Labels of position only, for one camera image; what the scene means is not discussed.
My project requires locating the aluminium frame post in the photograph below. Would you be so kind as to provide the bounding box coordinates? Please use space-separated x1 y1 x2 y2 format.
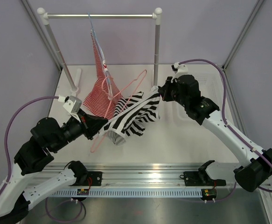
20 0 62 73
222 0 266 71

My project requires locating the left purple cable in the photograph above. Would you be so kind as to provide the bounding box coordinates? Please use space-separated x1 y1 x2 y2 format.
0 95 87 222

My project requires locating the pink wire hanger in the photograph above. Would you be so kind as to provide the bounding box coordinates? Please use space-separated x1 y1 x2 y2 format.
89 69 148 153

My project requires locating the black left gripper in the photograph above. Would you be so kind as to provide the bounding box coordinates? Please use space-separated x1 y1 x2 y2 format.
50 108 109 153

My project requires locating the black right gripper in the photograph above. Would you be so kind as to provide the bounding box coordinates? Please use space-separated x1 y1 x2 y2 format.
159 77 189 108

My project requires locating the white perforated plastic basket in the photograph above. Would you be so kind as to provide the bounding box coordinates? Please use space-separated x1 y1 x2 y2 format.
174 70 235 122

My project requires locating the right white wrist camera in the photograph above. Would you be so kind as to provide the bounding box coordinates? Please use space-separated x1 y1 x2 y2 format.
171 62 188 82

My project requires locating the right aluminium frame post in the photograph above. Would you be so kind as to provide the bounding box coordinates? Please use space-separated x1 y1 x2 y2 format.
222 0 266 71

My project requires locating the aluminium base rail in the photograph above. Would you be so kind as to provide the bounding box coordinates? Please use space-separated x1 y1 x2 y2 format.
19 163 272 189

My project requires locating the red white striped tank top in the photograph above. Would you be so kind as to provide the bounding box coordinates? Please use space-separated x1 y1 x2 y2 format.
83 31 123 119

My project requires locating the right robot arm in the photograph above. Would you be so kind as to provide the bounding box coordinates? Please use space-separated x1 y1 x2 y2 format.
158 75 272 192

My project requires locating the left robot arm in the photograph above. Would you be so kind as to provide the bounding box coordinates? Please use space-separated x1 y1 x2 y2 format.
0 110 108 224

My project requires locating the left aluminium frame post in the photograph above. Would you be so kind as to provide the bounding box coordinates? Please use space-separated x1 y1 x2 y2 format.
20 0 62 73

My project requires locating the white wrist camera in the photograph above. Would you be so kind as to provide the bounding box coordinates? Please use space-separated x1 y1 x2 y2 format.
171 62 188 82
58 95 82 120

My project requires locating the white slotted cable duct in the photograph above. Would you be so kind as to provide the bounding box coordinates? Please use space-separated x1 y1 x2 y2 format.
51 188 202 198

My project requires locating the black white striped tank top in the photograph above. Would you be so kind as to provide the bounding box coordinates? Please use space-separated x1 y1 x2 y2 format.
98 86 160 146

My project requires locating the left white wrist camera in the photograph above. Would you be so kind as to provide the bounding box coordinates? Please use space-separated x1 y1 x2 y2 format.
58 95 82 120

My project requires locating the blue wire hanger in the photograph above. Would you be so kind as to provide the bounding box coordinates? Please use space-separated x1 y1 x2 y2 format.
88 14 113 99

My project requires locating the white and silver clothes rack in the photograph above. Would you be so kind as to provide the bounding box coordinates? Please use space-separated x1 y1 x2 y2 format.
37 7 162 95

